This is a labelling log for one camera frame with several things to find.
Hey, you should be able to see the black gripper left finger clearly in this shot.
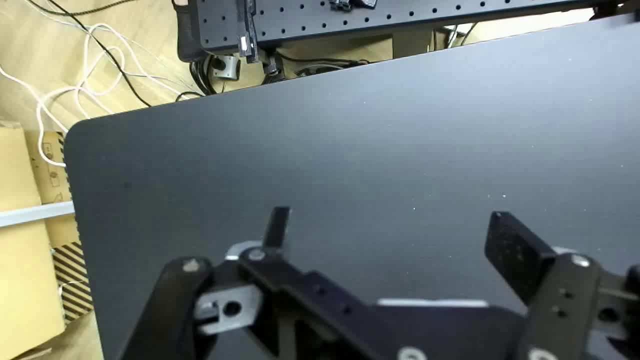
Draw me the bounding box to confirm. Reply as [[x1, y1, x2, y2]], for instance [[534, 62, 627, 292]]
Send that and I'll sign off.
[[120, 206, 399, 360]]

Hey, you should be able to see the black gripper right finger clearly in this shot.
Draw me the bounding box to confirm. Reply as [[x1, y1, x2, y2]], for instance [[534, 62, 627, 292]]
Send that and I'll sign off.
[[484, 213, 640, 360]]

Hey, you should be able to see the brown cardboard box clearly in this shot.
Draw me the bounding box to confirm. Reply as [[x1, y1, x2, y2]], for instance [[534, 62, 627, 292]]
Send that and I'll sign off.
[[0, 129, 91, 360]]

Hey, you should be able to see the black perforated metal breadboard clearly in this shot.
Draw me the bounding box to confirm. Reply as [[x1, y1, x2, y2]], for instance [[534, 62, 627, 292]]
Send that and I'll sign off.
[[169, 0, 625, 62]]

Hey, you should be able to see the white cable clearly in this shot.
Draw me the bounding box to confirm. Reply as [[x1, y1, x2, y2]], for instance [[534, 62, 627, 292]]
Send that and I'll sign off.
[[0, 23, 182, 169]]

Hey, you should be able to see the black cable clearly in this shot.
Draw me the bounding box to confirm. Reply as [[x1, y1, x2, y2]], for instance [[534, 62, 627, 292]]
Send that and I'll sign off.
[[25, 0, 205, 108]]

